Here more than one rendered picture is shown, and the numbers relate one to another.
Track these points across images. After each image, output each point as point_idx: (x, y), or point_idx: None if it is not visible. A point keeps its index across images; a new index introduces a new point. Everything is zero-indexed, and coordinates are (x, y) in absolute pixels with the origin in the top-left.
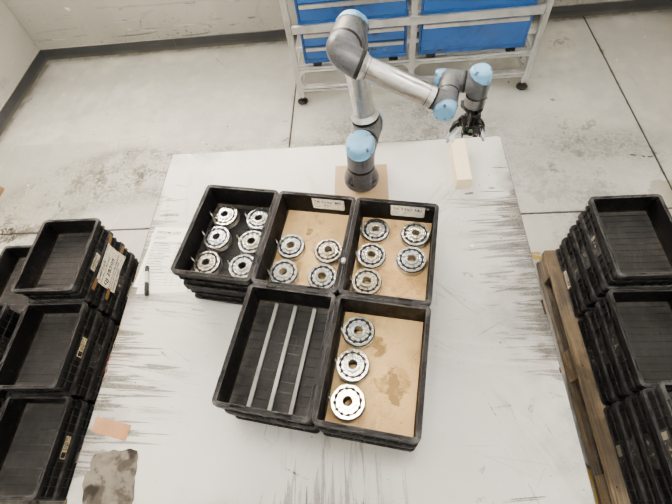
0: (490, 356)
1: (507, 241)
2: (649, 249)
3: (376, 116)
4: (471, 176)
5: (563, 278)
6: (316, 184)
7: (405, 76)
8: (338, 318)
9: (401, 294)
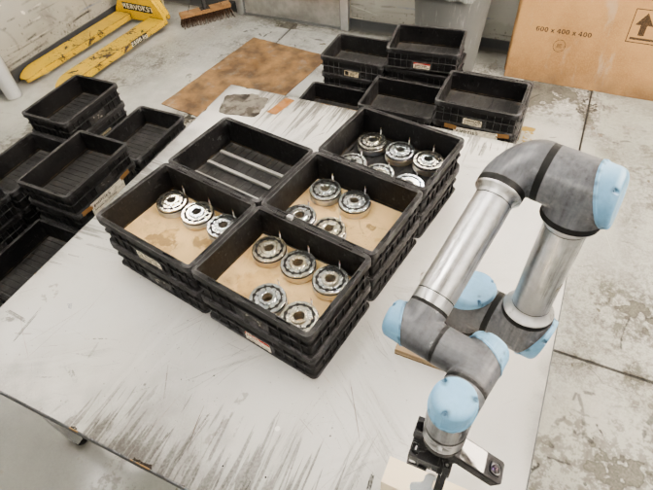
0: (140, 366)
1: (255, 483)
2: None
3: (514, 317)
4: (387, 484)
5: None
6: None
7: (456, 245)
8: (239, 206)
9: (239, 280)
